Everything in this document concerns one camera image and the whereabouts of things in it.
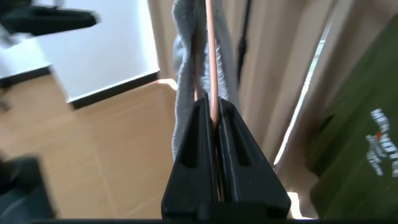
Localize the pink clothes hanger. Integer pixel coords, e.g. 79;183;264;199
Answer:
192;0;225;202

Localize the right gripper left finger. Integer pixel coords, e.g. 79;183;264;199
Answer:
160;93;218;218

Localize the pale grey garment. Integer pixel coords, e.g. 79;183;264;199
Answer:
172;0;240;162

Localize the black clothes rack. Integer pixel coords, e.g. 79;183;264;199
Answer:
236;0;253;86

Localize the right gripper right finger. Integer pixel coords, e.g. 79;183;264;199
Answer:
217;98;292;218

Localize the green printed shirt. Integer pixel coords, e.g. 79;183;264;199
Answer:
304;14;398;220

